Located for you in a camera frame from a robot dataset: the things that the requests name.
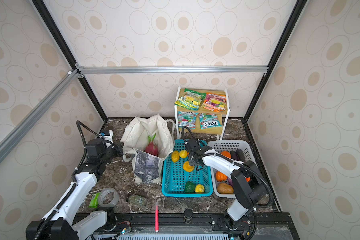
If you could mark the green small packet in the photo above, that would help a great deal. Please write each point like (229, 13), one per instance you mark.
(94, 202)

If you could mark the yellow lemon toy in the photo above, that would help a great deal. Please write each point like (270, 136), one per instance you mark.
(183, 154)

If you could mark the white canvas grocery bag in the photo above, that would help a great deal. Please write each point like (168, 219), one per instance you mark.
(147, 144)

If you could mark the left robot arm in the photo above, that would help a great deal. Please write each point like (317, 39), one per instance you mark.
(58, 223)

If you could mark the white wooden shelf rack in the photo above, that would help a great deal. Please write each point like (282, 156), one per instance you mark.
(222, 116)

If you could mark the pink dragon fruit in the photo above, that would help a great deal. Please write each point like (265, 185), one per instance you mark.
(152, 148)

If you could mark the green snack packet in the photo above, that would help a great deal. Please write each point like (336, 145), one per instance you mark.
(190, 99)

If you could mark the black knob on rail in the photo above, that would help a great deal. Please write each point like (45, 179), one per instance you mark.
(188, 215)

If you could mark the white plastic basket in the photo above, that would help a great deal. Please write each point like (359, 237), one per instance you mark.
(229, 145)

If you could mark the right Foxs candy packet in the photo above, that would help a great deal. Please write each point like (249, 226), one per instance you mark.
(209, 121)

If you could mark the pink orange snack packet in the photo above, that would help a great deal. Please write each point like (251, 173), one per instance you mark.
(215, 103)

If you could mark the red pen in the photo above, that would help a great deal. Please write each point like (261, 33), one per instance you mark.
(157, 219)

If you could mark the dark cucumber toy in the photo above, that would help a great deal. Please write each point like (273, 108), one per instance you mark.
(241, 156)

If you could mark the yellow corn toy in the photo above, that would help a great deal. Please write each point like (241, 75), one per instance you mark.
(175, 156)

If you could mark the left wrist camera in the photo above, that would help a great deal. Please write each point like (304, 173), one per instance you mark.
(107, 135)

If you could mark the orange pumpkin toy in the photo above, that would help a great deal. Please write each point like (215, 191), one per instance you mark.
(220, 177)

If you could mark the brown potato toy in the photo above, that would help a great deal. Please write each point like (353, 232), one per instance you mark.
(225, 189)

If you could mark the left aluminium bar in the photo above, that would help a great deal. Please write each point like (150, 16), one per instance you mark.
(16, 135)

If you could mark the yellow orange mango toy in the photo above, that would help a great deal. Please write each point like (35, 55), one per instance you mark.
(187, 167)

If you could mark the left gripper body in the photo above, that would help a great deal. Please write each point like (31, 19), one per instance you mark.
(110, 153)

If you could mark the teal plastic basket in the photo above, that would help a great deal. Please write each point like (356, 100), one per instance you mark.
(175, 179)

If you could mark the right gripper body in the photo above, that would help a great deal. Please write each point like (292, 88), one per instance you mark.
(190, 161)

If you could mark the purple eggplant toy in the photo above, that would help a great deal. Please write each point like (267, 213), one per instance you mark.
(234, 155)

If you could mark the small glass jar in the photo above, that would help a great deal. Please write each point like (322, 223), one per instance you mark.
(137, 200)

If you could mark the horizontal aluminium bar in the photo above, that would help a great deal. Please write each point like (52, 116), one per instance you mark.
(167, 70)

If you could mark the foxs candy packet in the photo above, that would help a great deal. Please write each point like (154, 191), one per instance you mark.
(209, 121)
(187, 119)

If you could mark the left Foxs candy packet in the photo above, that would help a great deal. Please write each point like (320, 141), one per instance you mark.
(187, 119)

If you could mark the orange tangerine in white basket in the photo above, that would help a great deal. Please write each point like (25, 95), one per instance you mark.
(226, 154)

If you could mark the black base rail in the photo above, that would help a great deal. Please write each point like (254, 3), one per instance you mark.
(246, 228)

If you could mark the clear tape roll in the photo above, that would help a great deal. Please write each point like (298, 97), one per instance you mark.
(108, 197)

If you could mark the green bell pepper toy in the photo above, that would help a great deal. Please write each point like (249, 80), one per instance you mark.
(189, 188)

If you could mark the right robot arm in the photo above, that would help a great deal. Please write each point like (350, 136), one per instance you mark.
(251, 190)

